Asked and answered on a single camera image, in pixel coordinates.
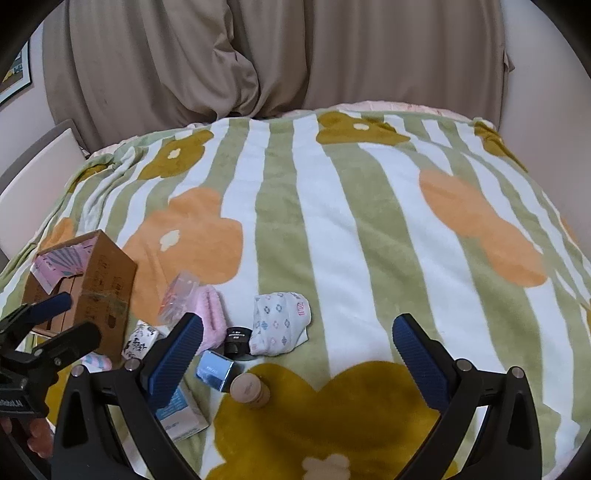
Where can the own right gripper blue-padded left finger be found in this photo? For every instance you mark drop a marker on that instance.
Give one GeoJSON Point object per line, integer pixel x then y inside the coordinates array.
{"type": "Point", "coordinates": [86, 444]}

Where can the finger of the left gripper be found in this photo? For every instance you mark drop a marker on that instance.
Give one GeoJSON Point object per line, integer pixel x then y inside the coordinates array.
{"type": "Point", "coordinates": [69, 346]}
{"type": "Point", "coordinates": [49, 308]}

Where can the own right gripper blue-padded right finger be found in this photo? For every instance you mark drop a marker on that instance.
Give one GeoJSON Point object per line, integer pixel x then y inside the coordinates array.
{"type": "Point", "coordinates": [508, 444]}

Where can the brown cardboard box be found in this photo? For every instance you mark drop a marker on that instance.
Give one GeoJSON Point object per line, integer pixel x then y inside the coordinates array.
{"type": "Point", "coordinates": [97, 275]}

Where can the white box black drawings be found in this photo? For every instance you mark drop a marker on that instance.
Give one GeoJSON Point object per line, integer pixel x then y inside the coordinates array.
{"type": "Point", "coordinates": [139, 341]}

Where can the white blue carton box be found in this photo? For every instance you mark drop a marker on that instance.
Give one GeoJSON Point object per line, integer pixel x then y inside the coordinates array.
{"type": "Point", "coordinates": [181, 418]}

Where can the pink fluffy sock roll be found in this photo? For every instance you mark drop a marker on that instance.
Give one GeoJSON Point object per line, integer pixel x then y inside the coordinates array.
{"type": "Point", "coordinates": [206, 304]}

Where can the small blue metallic box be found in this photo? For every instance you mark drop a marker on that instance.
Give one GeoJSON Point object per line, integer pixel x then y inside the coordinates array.
{"type": "Point", "coordinates": [217, 371]}

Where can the small black jar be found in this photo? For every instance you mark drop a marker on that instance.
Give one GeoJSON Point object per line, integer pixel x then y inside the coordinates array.
{"type": "Point", "coordinates": [236, 344]}

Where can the round wooden lid jar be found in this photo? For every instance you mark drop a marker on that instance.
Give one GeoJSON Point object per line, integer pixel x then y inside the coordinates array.
{"type": "Point", "coordinates": [248, 389]}

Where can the white patterned sock roll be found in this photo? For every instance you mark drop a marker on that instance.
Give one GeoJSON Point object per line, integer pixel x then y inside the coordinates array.
{"type": "Point", "coordinates": [280, 323]}

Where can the clear plastic floss pack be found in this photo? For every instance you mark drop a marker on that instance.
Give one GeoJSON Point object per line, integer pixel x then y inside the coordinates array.
{"type": "Point", "coordinates": [179, 298]}

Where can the person's left hand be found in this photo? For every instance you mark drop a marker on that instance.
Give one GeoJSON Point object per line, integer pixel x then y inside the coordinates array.
{"type": "Point", "coordinates": [40, 437]}

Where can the grey upholstered headboard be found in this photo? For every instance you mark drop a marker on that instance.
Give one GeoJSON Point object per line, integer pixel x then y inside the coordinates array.
{"type": "Point", "coordinates": [34, 182]}

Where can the striped floral fleece blanket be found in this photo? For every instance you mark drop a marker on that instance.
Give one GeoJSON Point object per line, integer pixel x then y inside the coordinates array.
{"type": "Point", "coordinates": [368, 215]}

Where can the framed wall picture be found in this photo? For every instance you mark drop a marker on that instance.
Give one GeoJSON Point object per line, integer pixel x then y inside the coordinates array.
{"type": "Point", "coordinates": [18, 77]}

